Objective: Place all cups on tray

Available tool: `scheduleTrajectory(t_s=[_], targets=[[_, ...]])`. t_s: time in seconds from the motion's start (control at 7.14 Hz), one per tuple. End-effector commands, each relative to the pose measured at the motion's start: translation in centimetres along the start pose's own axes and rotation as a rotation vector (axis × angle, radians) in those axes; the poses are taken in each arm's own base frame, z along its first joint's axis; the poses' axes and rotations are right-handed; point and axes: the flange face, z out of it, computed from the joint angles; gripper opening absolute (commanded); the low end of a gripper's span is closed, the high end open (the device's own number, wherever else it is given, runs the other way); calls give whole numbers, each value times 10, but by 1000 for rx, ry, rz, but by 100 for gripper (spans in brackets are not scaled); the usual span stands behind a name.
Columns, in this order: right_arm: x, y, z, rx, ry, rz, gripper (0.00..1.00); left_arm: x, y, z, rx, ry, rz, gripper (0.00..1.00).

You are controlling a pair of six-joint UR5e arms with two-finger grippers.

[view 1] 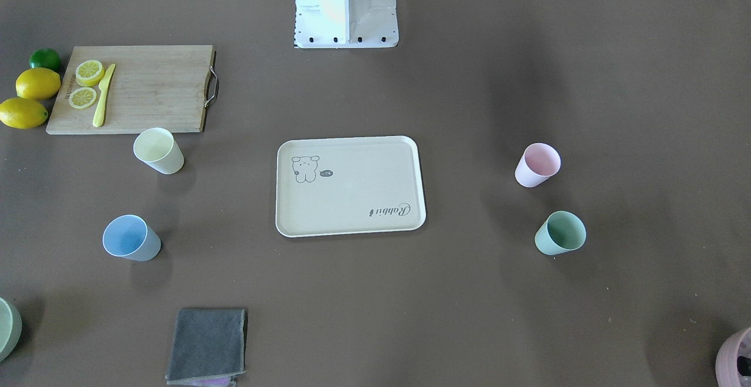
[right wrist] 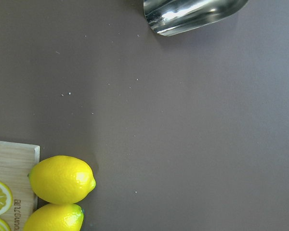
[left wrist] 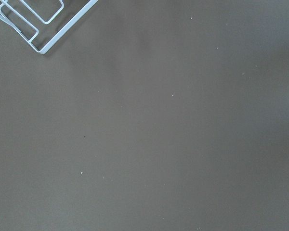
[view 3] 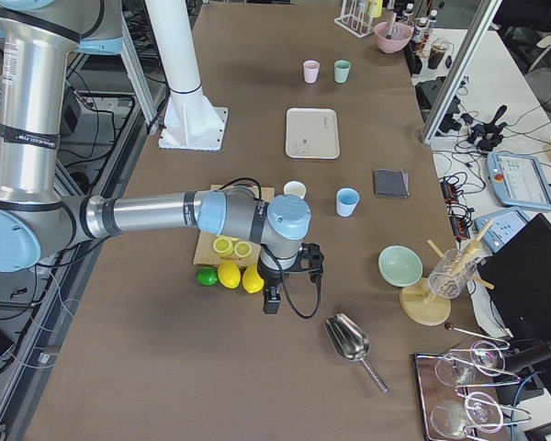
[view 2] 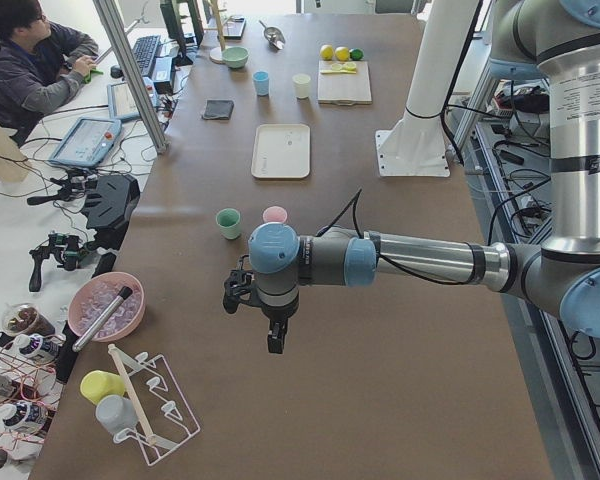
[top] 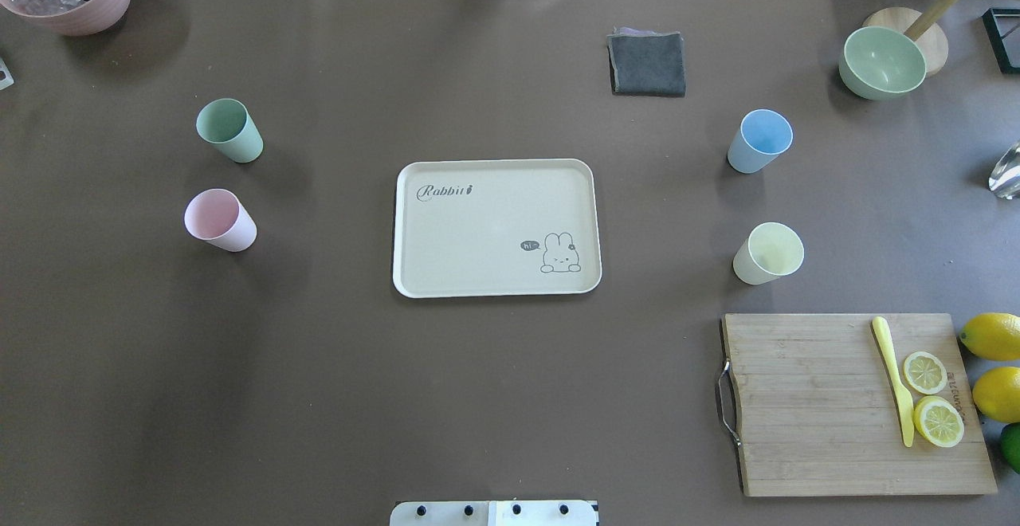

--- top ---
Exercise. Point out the pale yellow plastic cup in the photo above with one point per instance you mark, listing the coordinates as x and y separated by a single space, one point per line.
771 251

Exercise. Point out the clear glass object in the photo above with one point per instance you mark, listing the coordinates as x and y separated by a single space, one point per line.
1004 178

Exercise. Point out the green plastic cup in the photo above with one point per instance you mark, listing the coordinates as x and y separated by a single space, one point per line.
226 124

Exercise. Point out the lower whole lemon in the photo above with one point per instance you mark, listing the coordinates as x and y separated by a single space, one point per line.
996 394

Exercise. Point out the cream rabbit serving tray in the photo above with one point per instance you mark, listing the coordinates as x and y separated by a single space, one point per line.
496 227

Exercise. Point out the green bowl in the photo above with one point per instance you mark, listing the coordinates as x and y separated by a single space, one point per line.
879 63

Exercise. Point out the wooden cutting board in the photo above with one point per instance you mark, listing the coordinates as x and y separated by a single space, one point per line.
815 415

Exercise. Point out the grey folded cloth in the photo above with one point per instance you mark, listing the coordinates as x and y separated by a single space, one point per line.
644 62

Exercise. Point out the upper lemon slice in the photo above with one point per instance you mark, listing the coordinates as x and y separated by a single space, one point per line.
925 373

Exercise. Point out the lower lemon slice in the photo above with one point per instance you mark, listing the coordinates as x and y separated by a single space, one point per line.
938 421

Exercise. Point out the pink plastic cup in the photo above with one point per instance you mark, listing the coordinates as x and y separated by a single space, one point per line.
217 217

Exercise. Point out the blue plastic cup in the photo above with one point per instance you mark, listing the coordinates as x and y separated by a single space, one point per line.
763 135

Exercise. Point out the yellow plastic knife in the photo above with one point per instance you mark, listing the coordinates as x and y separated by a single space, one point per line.
903 399

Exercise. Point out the green lime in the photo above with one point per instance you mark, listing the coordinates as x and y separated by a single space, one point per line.
1009 445

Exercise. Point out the black frame object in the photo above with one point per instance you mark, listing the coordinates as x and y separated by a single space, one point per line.
1001 25

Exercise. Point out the whole lemon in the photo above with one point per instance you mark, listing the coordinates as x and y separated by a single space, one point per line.
996 394
992 336

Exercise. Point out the lemon slice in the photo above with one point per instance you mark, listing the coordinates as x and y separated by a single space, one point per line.
925 373
938 421

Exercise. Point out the upper whole lemon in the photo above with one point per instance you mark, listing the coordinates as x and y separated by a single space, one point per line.
992 336

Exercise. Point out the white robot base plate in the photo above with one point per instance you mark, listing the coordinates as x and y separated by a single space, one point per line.
496 512

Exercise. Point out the wooden stand with base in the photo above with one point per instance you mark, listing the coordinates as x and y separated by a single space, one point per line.
921 28

